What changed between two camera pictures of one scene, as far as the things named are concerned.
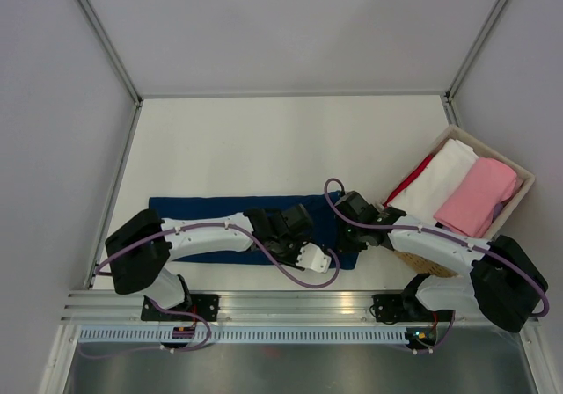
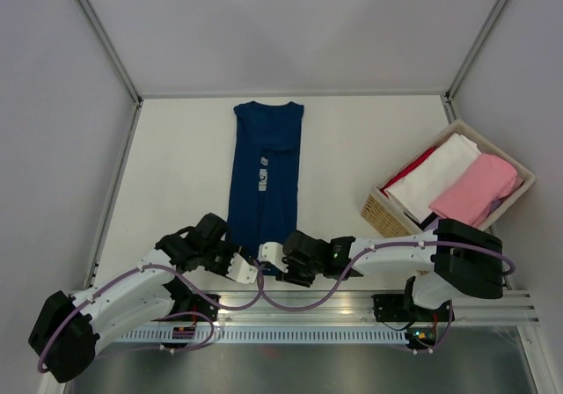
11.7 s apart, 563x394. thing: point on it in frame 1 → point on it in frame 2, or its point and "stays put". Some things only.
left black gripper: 300,238 → 230,249
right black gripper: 346,245 → 291,277
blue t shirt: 325,227 → 263,192
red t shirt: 405,183 → 406,168
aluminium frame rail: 248,307 stays put
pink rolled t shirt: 469,207 stays put
